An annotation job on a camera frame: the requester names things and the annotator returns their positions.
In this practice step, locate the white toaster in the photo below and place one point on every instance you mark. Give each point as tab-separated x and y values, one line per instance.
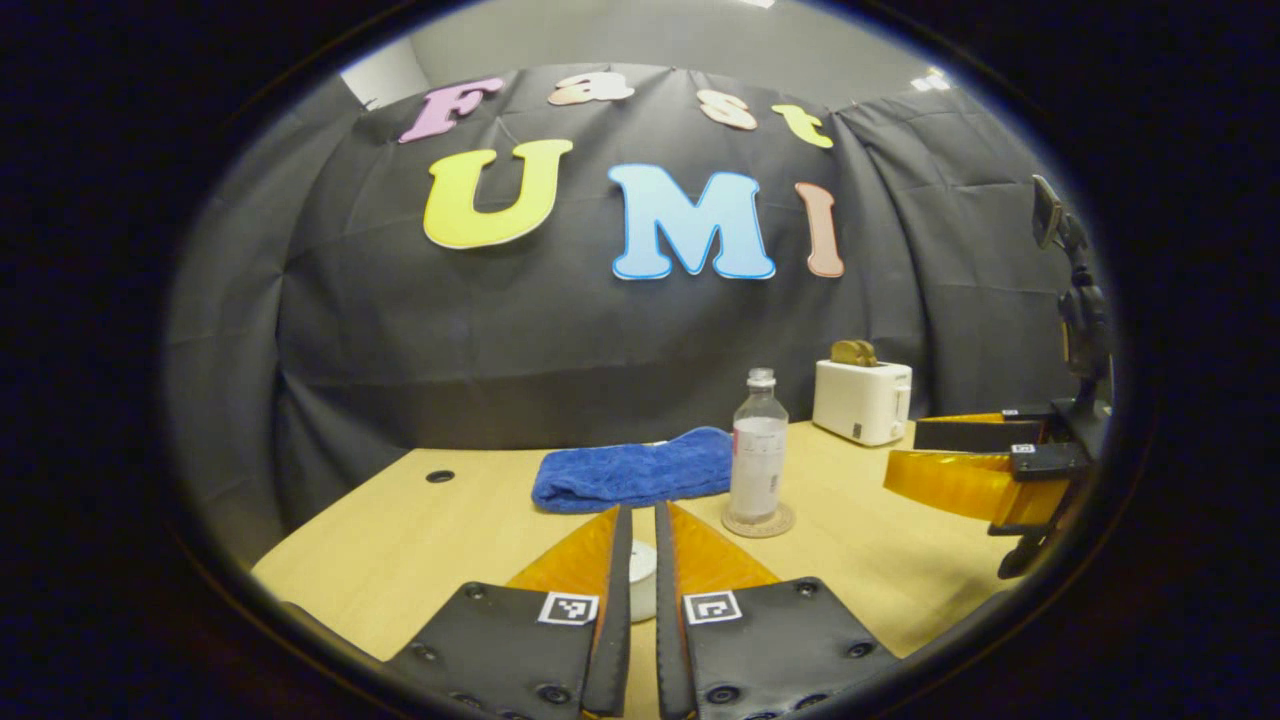
860	400

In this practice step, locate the round cork coaster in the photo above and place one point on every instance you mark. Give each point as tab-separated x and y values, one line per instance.
770	527

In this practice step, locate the blue towel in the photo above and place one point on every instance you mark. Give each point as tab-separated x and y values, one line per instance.
630	470

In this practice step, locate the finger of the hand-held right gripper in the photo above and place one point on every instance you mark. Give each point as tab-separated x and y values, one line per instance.
970	435
1050	462

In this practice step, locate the white teacup lid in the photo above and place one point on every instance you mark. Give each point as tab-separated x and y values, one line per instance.
643	580

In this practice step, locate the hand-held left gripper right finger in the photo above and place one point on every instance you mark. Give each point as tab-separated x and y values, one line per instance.
668	640

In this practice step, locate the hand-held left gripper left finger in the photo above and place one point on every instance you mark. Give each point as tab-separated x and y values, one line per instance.
613	640

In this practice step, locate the brown toast slice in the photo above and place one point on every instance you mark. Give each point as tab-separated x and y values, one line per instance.
868	354
842	353

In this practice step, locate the clear plastic water bottle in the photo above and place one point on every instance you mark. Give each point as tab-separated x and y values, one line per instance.
757	460

